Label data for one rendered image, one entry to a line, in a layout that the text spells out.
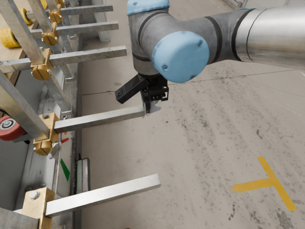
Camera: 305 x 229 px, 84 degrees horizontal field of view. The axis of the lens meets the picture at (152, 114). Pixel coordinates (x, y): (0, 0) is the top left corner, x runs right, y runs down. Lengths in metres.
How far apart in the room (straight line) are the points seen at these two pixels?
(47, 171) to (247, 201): 1.27
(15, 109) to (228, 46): 0.49
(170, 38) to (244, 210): 1.32
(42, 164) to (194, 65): 0.75
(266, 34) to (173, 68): 0.14
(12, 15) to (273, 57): 0.64
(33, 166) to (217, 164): 1.23
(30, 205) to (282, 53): 0.59
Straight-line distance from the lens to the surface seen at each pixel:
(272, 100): 2.25
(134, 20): 0.40
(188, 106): 1.82
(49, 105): 1.10
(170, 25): 0.33
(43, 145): 0.60
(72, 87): 1.02
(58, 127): 0.63
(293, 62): 0.31
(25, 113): 0.53
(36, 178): 0.87
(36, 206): 0.54
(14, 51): 1.04
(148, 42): 0.34
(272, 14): 0.33
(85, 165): 0.71
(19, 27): 0.68
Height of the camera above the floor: 1.31
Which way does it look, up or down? 50 degrees down
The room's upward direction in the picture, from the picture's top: straight up
